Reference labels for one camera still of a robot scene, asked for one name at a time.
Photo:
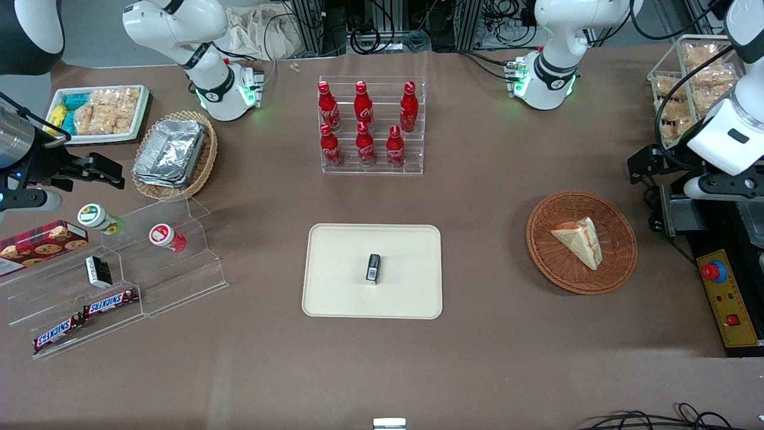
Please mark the clear fried snack pack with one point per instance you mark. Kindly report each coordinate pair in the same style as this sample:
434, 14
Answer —
677, 119
668, 88
710, 100
713, 77
704, 57

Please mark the red cookie box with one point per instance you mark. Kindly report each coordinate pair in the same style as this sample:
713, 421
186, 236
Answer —
42, 245

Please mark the red lid drink bottle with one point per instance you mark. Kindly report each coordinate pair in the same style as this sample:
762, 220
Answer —
164, 235

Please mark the clear acrylic stepped shelf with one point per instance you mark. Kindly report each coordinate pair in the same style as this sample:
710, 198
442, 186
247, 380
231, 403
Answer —
179, 280

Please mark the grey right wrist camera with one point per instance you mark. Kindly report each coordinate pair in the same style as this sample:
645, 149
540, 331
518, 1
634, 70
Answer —
27, 200

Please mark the light wicker basket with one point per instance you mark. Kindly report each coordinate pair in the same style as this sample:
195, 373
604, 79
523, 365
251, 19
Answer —
206, 152

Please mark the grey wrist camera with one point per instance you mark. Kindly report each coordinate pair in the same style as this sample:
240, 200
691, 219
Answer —
27, 200
719, 186

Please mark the white snack tray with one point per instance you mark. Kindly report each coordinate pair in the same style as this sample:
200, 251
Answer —
140, 122

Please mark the aluminium frame rack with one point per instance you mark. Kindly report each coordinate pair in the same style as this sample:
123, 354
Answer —
313, 27

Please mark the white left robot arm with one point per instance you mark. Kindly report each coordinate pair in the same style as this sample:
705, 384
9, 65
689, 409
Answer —
552, 65

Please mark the teal snack packet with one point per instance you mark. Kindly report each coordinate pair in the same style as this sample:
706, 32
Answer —
68, 122
76, 100

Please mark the yellow snack packet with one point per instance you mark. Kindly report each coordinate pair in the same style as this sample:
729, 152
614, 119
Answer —
56, 117

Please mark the black white small box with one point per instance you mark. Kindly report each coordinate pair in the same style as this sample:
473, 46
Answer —
98, 272

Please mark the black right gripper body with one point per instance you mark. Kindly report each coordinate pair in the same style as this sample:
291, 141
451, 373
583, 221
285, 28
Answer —
43, 163

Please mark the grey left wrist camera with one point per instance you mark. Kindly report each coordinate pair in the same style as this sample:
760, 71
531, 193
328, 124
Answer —
719, 186

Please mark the clear rice cracker pack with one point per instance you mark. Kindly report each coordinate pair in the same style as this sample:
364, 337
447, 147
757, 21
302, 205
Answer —
124, 107
92, 116

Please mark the stacked foil containers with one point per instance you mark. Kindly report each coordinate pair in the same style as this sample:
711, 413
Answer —
170, 152

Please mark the yellow control panel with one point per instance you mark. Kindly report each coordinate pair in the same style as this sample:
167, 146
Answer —
731, 298

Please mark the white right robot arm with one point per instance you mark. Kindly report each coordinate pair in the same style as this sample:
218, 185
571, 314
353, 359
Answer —
209, 71

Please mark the silver edge device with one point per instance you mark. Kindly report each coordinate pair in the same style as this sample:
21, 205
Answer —
389, 424

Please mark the cream plastic tray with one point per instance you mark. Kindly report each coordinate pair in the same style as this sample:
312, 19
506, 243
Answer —
340, 280

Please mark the brown round wicker basket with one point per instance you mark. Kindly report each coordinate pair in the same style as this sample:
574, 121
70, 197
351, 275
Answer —
558, 263

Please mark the clear acrylic bottle rack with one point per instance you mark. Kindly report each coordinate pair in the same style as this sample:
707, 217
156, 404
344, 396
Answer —
382, 167

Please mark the black control box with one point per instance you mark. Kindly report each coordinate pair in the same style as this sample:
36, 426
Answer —
707, 230

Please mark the red cola bottle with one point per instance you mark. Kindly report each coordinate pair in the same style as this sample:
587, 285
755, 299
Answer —
395, 148
328, 107
409, 108
365, 145
330, 146
363, 106

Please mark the red emergency stop button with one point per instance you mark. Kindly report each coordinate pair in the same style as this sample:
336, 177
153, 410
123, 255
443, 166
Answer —
711, 272

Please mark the brown Snickers bar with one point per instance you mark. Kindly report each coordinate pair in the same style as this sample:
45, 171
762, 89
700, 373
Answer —
58, 332
110, 302

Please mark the beige cloth bag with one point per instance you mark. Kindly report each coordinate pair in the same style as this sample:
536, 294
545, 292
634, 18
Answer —
262, 33

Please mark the black tissue pack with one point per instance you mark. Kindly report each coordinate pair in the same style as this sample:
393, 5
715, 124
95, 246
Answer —
373, 269

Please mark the triangle sandwich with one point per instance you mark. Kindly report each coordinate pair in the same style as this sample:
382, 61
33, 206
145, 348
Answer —
582, 242

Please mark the grey metal bracket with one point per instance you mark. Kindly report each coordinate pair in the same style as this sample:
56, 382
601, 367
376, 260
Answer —
677, 212

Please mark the green lid drink bottle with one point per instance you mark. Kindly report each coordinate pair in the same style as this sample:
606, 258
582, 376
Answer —
95, 217

